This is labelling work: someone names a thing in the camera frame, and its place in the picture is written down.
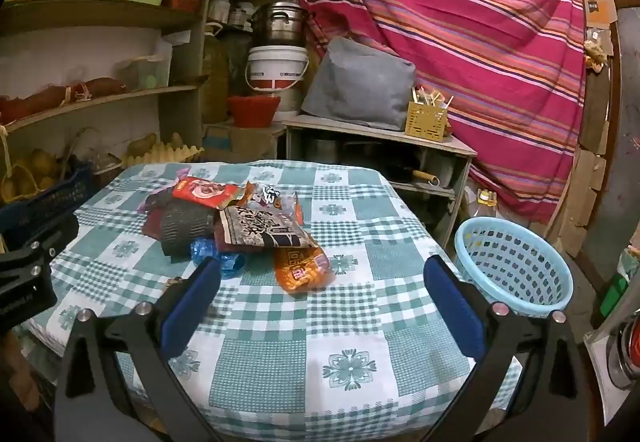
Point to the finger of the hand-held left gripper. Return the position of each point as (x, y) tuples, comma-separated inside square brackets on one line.
[(45, 237)]

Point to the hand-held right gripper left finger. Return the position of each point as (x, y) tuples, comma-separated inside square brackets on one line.
[(192, 309)]

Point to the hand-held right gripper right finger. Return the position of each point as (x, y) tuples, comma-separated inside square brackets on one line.
[(455, 309)]

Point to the blue plastic cover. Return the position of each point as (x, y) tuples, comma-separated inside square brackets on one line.
[(230, 264)]

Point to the light blue plastic basket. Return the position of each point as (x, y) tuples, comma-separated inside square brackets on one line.
[(520, 262)]

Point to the dark ribbed scouring pad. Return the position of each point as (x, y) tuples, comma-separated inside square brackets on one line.
[(182, 227)]

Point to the dark red scouring pad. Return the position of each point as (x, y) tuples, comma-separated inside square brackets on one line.
[(152, 224)]

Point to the black white printed packet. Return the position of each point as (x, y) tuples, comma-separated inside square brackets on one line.
[(255, 227)]

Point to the orange snack packet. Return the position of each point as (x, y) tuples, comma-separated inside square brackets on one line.
[(300, 268)]

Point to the red snack packet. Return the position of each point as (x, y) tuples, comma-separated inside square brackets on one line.
[(205, 192)]

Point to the silver printed snack packet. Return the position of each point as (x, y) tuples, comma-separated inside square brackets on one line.
[(272, 197)]

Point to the dark blue crate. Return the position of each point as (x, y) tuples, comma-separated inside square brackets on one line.
[(50, 202)]

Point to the clear oil bottle yellow label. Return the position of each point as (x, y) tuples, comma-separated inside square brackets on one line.
[(487, 199)]

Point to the green checked tablecloth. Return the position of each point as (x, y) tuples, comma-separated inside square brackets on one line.
[(310, 332)]

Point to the sweet potato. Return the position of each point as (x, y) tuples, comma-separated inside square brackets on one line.
[(100, 87), (30, 104)]

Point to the yellow egg tray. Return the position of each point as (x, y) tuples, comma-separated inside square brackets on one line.
[(165, 154)]

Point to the green plastic bag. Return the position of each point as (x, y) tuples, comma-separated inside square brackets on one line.
[(612, 294)]

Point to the cardboard box with blue print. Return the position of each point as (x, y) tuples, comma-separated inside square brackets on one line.
[(245, 139)]

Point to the steel pot with red lid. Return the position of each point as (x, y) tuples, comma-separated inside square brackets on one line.
[(631, 349)]

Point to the yellow chopstick holder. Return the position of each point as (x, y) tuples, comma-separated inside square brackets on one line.
[(425, 122)]

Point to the low grey cabinet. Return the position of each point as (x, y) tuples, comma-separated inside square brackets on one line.
[(380, 134)]

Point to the clear plastic container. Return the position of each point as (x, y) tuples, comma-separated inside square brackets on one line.
[(145, 71)]

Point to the red plastic basket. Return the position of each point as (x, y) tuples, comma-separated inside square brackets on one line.
[(252, 111)]

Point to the cardboard sheets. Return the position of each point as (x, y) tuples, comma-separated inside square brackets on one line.
[(592, 147)]

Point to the bundle of chopsticks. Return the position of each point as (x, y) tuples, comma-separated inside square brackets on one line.
[(430, 97)]

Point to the wooden shelf unit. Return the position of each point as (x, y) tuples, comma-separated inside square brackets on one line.
[(100, 13)]

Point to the grey cushion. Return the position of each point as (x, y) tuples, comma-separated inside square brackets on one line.
[(360, 82)]

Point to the white plastic bucket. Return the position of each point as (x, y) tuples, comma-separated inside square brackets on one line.
[(277, 64)]

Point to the red striped hanging cloth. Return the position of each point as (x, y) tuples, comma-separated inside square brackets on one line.
[(450, 22)]

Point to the yellow hanging bundle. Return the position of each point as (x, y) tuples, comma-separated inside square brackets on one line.
[(595, 53)]

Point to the large steel pot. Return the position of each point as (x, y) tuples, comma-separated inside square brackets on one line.
[(280, 24)]

